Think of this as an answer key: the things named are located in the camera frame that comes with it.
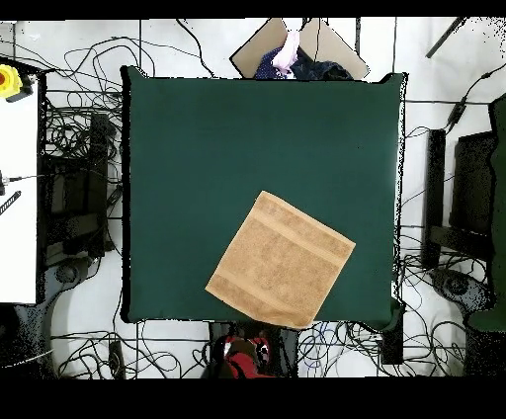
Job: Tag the white desk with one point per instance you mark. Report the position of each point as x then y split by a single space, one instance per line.
17 197

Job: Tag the pink garment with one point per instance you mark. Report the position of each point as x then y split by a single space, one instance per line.
286 55

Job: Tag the black ridged bar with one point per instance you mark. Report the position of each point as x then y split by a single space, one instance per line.
10 202

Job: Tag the tan terry towel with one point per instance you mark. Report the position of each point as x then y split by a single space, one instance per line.
280 261

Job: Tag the yellow emergency stop button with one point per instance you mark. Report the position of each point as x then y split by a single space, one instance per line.
8 81

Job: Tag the brown cardboard box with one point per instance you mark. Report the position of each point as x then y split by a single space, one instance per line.
253 51

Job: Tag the dark green tablecloth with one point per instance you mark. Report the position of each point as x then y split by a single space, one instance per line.
237 138

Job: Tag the black power adapter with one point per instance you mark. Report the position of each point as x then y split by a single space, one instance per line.
456 112

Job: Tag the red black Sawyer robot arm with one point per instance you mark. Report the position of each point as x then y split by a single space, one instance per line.
243 363

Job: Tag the black rod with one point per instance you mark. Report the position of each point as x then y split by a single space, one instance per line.
444 38

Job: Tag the black upright stand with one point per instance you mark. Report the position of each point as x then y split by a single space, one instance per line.
435 178

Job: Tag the dark blue garment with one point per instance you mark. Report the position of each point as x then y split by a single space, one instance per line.
320 70

